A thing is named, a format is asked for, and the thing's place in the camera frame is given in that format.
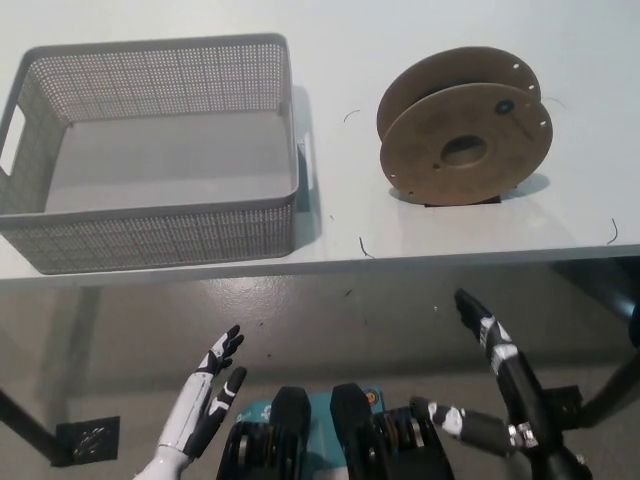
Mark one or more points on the white and black left hand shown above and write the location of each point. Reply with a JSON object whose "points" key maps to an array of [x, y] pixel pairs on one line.
{"points": [[202, 395]]}

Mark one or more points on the black and white right hand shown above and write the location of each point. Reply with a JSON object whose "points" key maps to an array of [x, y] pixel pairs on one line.
{"points": [[520, 390]]}

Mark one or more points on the brown cardboard filament spool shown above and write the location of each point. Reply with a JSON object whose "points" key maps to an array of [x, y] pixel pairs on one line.
{"points": [[425, 167]]}

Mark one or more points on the grey perforated plastic basket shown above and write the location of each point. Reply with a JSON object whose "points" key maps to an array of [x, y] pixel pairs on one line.
{"points": [[150, 235]]}

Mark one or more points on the black torso block silver ribs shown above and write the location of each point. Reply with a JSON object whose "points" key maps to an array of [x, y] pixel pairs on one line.
{"points": [[292, 405], [350, 410]]}

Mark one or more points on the grey table leg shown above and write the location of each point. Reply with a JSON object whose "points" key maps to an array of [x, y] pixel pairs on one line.
{"points": [[600, 287]]}

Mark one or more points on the black stand leg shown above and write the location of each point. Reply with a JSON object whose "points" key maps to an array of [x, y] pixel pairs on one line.
{"points": [[612, 390], [25, 420]]}

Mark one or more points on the black floor foot plate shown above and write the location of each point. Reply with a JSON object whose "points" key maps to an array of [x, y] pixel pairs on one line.
{"points": [[565, 407], [90, 440]]}

